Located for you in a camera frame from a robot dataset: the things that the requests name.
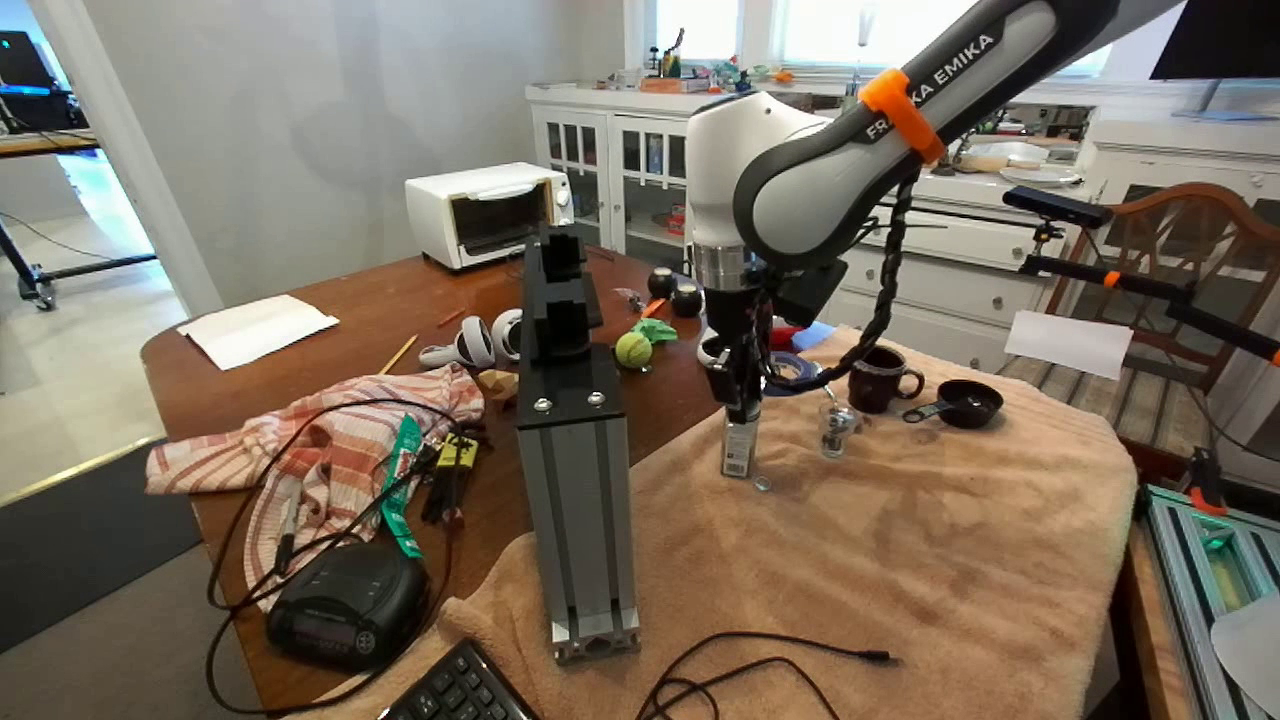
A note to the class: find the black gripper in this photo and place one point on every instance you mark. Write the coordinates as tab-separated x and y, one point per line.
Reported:
737	332

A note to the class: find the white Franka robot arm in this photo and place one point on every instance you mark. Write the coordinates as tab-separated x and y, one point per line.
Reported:
803	184

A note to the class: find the small clear glass cup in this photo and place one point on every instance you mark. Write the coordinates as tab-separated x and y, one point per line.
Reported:
836	426

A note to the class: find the black measuring cup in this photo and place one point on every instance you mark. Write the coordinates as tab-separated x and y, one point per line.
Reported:
970	401

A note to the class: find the blue bowl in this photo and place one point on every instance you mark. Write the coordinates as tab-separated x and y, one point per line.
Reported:
799	376

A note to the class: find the red bowl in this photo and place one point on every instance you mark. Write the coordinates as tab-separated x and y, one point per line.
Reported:
781	337

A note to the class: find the black ball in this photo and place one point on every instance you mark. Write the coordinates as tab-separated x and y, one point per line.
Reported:
685	300
662	280

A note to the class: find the yellow green toy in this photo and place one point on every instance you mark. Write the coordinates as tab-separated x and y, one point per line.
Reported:
632	351

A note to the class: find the dark brown mug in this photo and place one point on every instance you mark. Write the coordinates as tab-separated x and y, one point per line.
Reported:
879	376

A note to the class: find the white sideboard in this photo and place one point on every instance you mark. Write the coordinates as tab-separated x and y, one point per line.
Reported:
963	265

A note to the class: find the white headphones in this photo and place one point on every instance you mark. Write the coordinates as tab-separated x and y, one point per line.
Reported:
480	342

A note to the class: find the white glass-door cabinet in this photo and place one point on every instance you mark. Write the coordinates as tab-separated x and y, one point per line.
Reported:
612	161

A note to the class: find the yellow black connectors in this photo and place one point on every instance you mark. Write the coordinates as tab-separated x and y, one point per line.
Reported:
454	462

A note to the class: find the white card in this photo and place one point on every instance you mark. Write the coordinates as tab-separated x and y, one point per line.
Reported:
1065	346

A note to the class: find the white toaster oven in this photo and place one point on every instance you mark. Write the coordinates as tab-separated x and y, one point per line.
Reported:
480	213

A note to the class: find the yellow pencil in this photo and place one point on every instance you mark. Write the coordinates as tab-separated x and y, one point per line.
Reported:
401	355

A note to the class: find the green packet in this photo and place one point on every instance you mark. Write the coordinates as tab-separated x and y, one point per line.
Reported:
401	484

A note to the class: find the brown wooden dining table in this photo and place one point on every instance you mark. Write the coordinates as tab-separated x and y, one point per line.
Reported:
401	306

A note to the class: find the black keyboard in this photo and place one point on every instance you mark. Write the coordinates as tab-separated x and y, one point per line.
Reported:
461	687

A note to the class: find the pink striped cloth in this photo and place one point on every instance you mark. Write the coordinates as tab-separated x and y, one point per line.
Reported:
333	445

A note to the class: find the black clock radio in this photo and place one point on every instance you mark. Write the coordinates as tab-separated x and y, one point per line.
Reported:
346	606

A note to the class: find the brown wooden chair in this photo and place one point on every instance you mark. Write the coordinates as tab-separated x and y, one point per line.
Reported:
1186	265

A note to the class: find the white paper sheet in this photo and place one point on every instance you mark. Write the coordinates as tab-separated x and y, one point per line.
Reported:
255	330

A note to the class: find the black monitor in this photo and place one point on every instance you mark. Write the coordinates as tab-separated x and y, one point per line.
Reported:
1220	33

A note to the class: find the dark grey rug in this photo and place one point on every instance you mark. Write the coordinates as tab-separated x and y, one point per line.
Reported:
81	561

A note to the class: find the wooden desk black legs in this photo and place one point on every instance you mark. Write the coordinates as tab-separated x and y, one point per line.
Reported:
55	140

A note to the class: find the black laptop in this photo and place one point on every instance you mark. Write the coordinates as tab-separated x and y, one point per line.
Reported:
32	83

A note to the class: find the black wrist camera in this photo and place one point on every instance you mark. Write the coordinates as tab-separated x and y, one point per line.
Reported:
810	285

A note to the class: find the black stand camera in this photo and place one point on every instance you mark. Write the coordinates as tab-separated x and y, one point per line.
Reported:
560	322

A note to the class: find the aluminium extrusion camera stand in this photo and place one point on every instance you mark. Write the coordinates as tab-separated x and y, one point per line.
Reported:
582	534

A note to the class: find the black boom camera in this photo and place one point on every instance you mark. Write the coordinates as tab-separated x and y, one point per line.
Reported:
1054	207

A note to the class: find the aluminium base frame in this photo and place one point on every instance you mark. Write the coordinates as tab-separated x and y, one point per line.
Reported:
1201	575

